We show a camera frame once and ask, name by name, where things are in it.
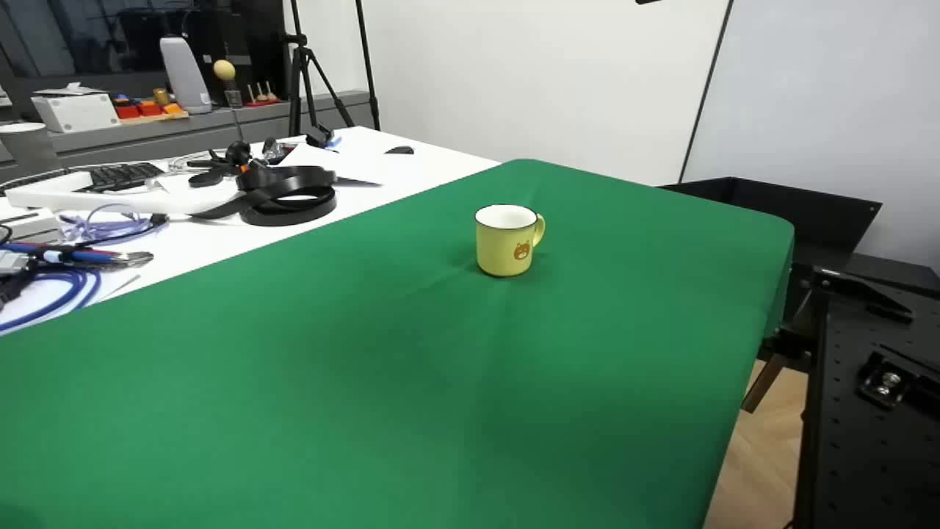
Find black vertical pole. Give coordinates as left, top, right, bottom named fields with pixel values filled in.
left=354, top=0, right=385, bottom=132

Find black angled bracket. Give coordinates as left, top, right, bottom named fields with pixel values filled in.
left=808, top=263, right=916, bottom=326

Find blue handled tool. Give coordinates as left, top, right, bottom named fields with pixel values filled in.
left=7, top=241, right=159, bottom=273

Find small black pouch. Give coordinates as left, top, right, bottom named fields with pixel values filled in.
left=304, top=119, right=339, bottom=150

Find black metal clamp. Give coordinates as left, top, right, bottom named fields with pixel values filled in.
left=855, top=345, right=940, bottom=414

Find blue looped cable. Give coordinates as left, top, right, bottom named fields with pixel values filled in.
left=0, top=266, right=107, bottom=338

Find yellow mug with orange print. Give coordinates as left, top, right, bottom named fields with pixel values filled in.
left=474, top=201, right=549, bottom=279

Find black tripod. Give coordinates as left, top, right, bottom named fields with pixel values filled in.
left=283, top=0, right=360, bottom=134

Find thin blue cable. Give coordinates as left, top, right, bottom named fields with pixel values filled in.
left=60, top=201, right=163, bottom=247

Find white curved panel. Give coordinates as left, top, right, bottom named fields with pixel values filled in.
left=156, top=35, right=216, bottom=116

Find black perforated bench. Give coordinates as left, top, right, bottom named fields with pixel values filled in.
left=795, top=250, right=940, bottom=529

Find black wall cable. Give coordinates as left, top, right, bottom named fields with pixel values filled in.
left=677, top=0, right=737, bottom=185

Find white box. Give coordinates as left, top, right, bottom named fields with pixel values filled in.
left=29, top=82, right=125, bottom=134

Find black open bin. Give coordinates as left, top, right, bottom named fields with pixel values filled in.
left=662, top=174, right=884, bottom=297

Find small wooden pieces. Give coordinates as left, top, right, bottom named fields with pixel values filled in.
left=241, top=78, right=283, bottom=107

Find black keyboard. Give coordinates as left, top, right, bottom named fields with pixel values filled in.
left=76, top=160, right=169, bottom=193

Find green table cloth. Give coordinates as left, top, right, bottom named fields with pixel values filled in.
left=0, top=156, right=800, bottom=529

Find grey shelf cabinet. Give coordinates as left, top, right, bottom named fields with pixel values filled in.
left=0, top=90, right=382, bottom=185

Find orange tray with items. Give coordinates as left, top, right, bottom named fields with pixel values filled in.
left=112, top=85, right=191, bottom=124

